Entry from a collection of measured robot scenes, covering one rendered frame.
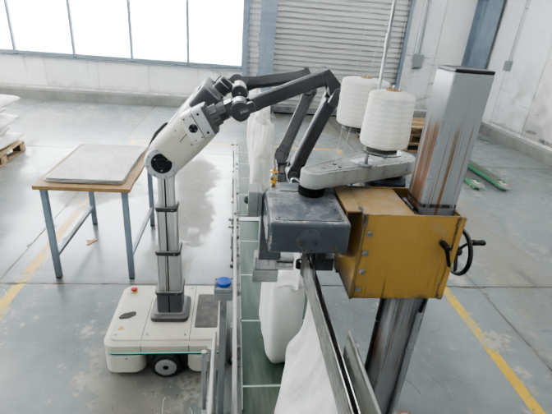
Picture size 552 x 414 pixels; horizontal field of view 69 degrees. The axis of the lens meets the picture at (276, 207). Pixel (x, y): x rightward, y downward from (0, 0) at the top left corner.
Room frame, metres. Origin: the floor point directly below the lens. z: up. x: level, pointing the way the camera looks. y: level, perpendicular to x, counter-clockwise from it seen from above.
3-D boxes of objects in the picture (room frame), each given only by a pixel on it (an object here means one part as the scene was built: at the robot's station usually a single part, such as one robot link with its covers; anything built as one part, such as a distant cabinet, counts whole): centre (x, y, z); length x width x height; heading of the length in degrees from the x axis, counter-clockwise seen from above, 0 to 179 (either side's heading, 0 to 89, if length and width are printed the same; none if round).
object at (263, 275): (1.25, 0.02, 0.98); 0.09 x 0.05 x 0.05; 97
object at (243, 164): (4.00, 0.24, 0.33); 2.21 x 0.39 x 0.09; 7
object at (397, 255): (1.22, -0.42, 1.18); 0.34 x 0.25 x 0.31; 97
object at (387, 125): (1.18, -0.30, 1.61); 0.15 x 0.14 x 0.17; 7
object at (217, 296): (1.36, 0.19, 0.81); 0.08 x 0.08 x 0.06; 7
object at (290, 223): (1.14, -0.08, 1.21); 0.30 x 0.25 x 0.30; 7
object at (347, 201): (1.21, -0.23, 1.26); 0.22 x 0.05 x 0.16; 7
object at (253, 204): (1.24, 0.07, 1.28); 0.08 x 0.05 x 0.09; 7
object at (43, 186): (2.85, 1.35, 0.37); 0.95 x 0.62 x 0.75; 7
